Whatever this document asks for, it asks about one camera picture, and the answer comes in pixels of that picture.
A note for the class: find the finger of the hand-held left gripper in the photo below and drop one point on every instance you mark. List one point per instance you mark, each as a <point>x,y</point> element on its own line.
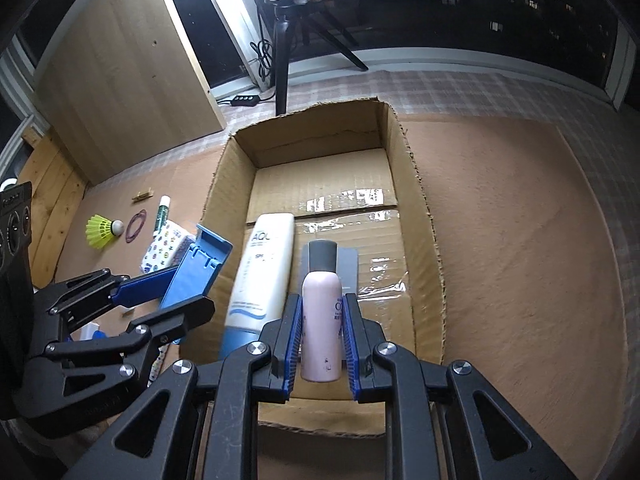
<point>190,312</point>
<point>145,285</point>

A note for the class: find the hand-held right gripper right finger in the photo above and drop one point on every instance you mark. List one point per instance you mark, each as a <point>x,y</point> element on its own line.
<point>350,350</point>

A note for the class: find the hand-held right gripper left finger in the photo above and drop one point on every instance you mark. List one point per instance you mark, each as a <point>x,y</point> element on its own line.
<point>292,350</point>

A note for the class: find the pink bottle grey cap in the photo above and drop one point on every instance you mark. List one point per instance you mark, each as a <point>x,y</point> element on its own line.
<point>320,320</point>

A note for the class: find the white tissue pack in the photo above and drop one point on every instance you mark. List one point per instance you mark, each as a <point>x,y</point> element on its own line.
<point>165,247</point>

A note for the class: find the blue clip tool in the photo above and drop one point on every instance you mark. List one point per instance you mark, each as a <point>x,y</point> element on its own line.
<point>200,270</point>

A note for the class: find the yellow plastic shuttlecock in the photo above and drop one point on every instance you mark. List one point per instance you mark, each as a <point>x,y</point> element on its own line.
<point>100,232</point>

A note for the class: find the white charger adapter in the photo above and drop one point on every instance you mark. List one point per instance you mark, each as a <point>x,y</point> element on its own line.
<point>91,332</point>

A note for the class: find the white sunscreen tube blue cap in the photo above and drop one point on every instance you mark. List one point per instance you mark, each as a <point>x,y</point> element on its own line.
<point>260,270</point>

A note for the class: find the brown cardboard box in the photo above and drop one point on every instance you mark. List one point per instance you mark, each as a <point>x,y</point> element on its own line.
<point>325,185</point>

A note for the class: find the green stick tube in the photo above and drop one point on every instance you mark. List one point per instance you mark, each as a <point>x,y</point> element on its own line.
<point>162,212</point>

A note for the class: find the wooden clothespin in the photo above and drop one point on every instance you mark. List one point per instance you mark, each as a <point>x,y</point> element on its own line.
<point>141,196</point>

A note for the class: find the pine plank panel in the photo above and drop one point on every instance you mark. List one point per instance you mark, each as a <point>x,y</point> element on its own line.
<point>55,200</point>

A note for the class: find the large light wood board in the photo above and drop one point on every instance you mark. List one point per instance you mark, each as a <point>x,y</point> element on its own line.
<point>125,85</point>

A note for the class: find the black power strip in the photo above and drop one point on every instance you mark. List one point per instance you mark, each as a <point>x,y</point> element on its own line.
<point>245,100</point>

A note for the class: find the black tripod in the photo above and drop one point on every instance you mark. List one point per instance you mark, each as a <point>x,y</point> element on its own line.
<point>281,50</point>

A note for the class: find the plaid mat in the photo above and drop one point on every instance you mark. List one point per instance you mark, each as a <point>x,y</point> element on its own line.
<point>500,90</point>

